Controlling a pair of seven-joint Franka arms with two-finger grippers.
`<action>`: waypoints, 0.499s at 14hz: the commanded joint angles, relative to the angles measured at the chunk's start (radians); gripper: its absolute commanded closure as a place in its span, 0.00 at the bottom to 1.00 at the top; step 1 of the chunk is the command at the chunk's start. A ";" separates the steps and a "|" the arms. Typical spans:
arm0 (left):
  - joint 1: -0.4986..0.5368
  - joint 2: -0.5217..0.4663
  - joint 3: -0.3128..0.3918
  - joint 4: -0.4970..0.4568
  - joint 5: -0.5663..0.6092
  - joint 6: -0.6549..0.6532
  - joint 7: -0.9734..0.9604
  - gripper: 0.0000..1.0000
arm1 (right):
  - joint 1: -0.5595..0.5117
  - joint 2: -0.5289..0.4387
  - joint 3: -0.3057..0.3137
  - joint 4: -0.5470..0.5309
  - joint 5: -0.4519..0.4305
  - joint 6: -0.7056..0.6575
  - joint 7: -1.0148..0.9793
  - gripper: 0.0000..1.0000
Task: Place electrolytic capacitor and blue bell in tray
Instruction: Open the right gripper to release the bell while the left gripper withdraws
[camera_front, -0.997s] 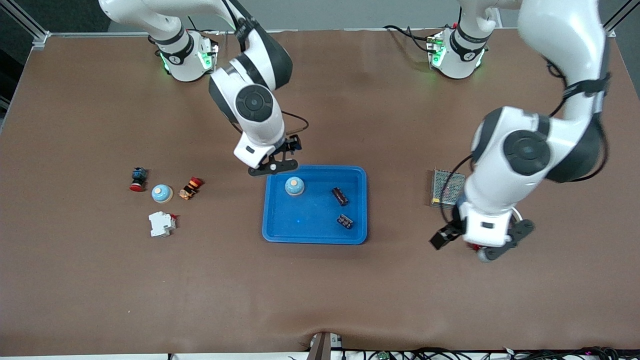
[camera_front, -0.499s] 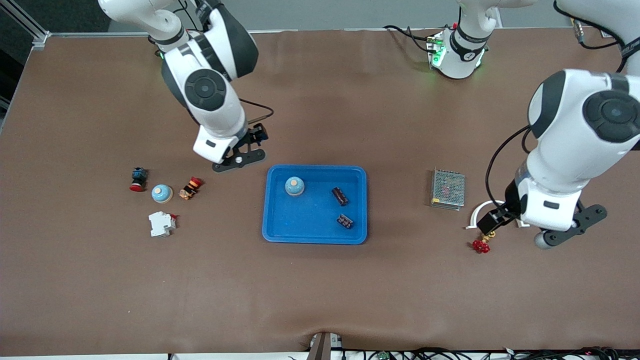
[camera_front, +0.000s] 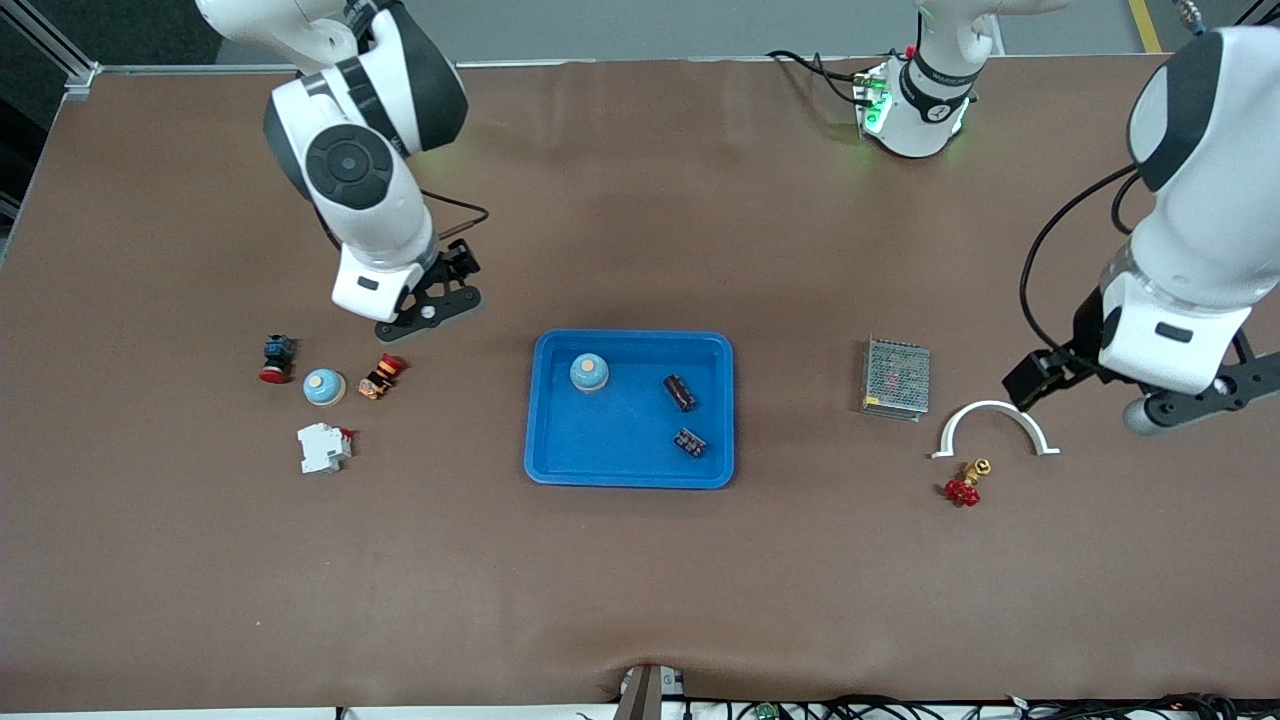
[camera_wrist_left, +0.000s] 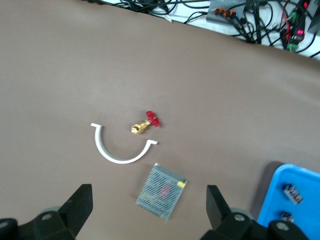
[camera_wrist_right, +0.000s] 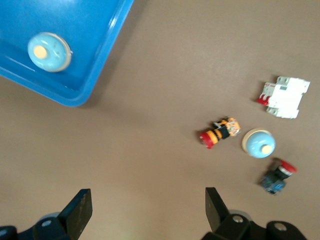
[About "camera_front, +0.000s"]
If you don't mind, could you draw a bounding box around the blue plastic tray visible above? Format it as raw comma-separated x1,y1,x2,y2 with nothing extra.
524,329,736,490

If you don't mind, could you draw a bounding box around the white circuit breaker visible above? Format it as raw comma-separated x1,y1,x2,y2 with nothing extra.
297,422,356,475

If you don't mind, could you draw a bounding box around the brass valve red handwheel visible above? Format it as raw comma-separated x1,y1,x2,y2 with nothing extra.
944,458,993,508

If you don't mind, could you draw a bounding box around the metal mesh power supply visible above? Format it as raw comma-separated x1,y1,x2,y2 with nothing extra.
860,337,932,423

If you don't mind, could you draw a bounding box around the metal table clamp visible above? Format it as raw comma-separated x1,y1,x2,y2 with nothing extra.
612,663,684,720

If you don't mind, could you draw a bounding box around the orange black switch red cap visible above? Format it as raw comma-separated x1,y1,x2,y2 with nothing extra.
358,353,407,401

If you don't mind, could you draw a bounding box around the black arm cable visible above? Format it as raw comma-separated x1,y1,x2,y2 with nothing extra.
1110,175,1143,237
418,188,491,251
1019,163,1141,356

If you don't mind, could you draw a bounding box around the red push button switch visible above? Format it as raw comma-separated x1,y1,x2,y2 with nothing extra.
258,335,298,385

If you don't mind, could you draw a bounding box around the white semicircular plastic bracket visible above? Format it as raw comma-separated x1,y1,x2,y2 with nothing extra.
930,400,1061,461

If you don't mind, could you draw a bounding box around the black base cable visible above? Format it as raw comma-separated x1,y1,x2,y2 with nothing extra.
766,48,871,107

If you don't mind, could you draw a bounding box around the aluminium frame profile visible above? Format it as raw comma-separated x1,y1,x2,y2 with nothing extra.
0,0,101,101

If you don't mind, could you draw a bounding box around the black cable bundle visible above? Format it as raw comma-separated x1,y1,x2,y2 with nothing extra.
690,693,1241,720

